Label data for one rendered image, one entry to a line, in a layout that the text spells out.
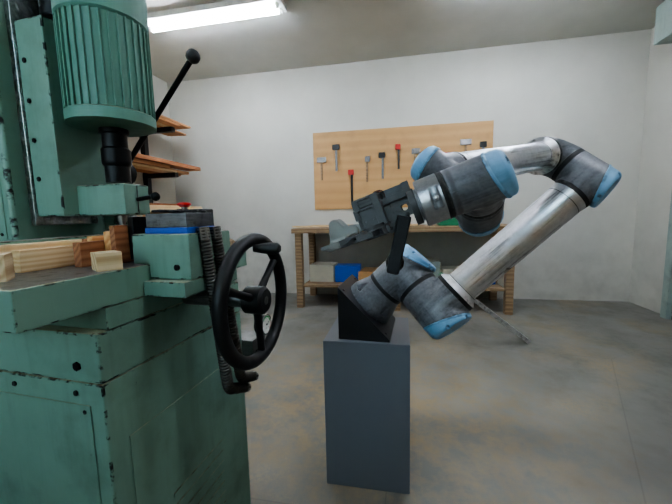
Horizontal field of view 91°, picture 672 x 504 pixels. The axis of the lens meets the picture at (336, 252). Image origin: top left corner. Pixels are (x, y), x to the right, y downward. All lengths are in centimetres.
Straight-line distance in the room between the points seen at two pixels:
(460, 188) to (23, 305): 67
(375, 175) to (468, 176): 335
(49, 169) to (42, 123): 10
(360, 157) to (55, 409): 360
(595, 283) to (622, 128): 160
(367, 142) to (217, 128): 191
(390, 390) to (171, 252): 85
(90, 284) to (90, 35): 51
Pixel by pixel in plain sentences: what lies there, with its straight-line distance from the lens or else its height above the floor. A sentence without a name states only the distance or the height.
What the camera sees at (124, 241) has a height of 94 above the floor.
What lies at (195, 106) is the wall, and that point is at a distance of 488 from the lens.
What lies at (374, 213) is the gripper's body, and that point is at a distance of 63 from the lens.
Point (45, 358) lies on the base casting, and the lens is 81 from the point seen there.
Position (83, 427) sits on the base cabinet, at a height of 63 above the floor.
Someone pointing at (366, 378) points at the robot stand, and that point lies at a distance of 123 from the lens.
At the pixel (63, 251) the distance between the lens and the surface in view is 84.
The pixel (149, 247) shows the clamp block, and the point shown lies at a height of 93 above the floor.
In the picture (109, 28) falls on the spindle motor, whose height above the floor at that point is 138.
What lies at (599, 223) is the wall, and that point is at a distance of 444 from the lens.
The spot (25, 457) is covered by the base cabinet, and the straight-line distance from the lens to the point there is 95.
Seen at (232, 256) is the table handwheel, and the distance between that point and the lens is 64.
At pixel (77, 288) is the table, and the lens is 66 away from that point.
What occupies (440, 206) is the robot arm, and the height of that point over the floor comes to 100.
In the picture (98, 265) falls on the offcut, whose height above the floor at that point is 91.
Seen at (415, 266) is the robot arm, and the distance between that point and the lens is 116.
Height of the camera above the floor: 99
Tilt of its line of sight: 7 degrees down
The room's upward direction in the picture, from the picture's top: 1 degrees counter-clockwise
